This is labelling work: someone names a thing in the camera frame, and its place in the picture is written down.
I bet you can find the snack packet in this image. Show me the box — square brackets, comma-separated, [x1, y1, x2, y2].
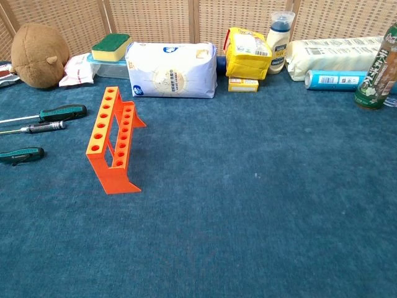
[0, 61, 20, 89]

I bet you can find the green tea bottle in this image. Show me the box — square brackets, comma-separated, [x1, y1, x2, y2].
[354, 22, 397, 111]

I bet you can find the brown plush toy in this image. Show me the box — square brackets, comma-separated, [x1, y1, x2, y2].
[11, 23, 71, 89]

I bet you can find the mayonnaise bottle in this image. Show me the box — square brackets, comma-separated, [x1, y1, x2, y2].
[265, 11, 296, 75]

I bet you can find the white paper towel pack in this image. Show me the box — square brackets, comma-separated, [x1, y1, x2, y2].
[284, 36, 385, 82]

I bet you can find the long green-black screwdriver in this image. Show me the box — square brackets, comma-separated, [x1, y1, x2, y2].
[0, 104, 88, 125]

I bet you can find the wicker folding screen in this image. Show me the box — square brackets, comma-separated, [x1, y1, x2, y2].
[0, 0, 397, 61]

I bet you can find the clear plastic container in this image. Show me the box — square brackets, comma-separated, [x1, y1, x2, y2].
[86, 53, 130, 79]

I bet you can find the yellow green sponge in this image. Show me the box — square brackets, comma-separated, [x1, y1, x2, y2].
[91, 33, 132, 62]

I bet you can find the small black-handled screwdriver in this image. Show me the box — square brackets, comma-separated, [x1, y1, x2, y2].
[0, 120, 66, 136]

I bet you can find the light blue tube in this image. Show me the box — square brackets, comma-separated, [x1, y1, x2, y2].
[304, 70, 368, 91]

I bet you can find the small yellow box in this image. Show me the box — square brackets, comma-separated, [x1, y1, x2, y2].
[228, 76, 259, 93]

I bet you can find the yellow biscuit pack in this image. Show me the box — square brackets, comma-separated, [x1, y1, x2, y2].
[225, 27, 273, 81]

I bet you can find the orange tool rack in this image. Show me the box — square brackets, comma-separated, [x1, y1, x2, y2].
[86, 86, 147, 196]

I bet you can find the white flour bag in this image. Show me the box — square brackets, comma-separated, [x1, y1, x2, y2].
[125, 42, 218, 99]

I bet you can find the blue carpet table cover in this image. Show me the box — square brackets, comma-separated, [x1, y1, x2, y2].
[0, 60, 397, 298]

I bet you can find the short green-black screwdriver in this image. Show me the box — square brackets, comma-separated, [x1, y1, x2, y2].
[0, 147, 45, 167]

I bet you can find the white pink wipes pack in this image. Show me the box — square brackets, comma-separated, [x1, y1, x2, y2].
[58, 52, 97, 88]

